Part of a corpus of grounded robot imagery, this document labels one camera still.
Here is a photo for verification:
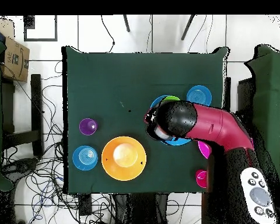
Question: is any blue plastic bowl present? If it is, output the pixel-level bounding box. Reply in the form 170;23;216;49
160;136;193;147
149;94;171;109

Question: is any green plastic bowl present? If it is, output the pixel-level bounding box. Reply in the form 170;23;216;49
162;95;181;102

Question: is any large pink plastic bowl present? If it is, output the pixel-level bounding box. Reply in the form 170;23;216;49
197;140;212;160

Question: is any large orange plastic bowl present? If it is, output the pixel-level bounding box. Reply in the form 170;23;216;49
101;135;147;182

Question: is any dark green table cloth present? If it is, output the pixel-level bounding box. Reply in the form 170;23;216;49
61;45;230;195

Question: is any translucent blue shallow bowl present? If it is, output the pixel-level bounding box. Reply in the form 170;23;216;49
185;85;212;107
72;145;99;172

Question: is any purple plastic cup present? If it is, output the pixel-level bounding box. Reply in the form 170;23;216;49
78;118;99;136

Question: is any red plastic cup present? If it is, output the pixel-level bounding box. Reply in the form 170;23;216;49
195;169;208;189

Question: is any dark grey tripod leg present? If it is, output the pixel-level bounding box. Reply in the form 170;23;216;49
180;15;196;41
122;15;131;33

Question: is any black table foot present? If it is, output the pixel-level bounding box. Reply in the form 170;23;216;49
78;193;93;216

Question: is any cardboard box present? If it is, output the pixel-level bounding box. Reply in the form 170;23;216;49
0;36;30;83

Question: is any thin black cable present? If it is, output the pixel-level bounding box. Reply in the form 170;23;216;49
100;15;116;53

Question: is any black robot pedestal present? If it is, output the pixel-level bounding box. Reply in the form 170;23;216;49
111;192;170;224

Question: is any tangle of floor cables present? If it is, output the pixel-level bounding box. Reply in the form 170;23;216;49
2;60;113;224

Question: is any black stool frame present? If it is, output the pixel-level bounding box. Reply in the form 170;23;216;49
1;73;44;158

